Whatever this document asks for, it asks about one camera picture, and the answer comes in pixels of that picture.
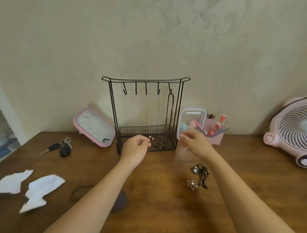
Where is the black headed car key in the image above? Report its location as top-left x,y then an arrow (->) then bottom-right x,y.
39,143 -> 60,156

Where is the pink pig shaped desk fan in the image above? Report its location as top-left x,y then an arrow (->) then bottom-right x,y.
263,97 -> 307,168

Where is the clear plastic container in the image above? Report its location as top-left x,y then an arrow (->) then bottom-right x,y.
177,108 -> 208,141

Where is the pink pen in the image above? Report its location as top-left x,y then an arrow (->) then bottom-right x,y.
193,119 -> 207,136

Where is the person's right hand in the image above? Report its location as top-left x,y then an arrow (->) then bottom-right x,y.
178,129 -> 217,162

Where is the pink brush holder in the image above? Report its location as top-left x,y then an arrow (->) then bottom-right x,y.
203,119 -> 224,145

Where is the person's left forearm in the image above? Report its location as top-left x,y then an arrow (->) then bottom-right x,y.
44,158 -> 139,233

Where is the black cord flower pendant necklace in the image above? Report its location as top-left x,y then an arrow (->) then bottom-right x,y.
187,164 -> 209,191

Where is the person's left hand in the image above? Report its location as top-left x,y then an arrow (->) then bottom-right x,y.
119,134 -> 152,168

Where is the pink framed table mirror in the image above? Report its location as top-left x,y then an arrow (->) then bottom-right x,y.
73,108 -> 116,148

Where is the black wire jewelry stand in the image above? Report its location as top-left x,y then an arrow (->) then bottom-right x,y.
101,76 -> 191,155

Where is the white crumpled paper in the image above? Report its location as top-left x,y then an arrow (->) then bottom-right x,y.
0,170 -> 34,194
19,174 -> 66,213

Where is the person's right forearm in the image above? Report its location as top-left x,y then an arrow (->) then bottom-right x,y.
204,149 -> 295,233

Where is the grey purple pencil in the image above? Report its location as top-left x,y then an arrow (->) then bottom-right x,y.
211,127 -> 231,138

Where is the brown cord leaf pendant necklace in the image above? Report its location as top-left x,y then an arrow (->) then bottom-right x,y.
148,89 -> 175,149

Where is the brown cord ring pendant necklace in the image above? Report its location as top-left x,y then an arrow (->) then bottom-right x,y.
71,185 -> 128,212

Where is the black oval key fob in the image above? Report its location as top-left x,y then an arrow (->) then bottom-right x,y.
59,144 -> 71,158

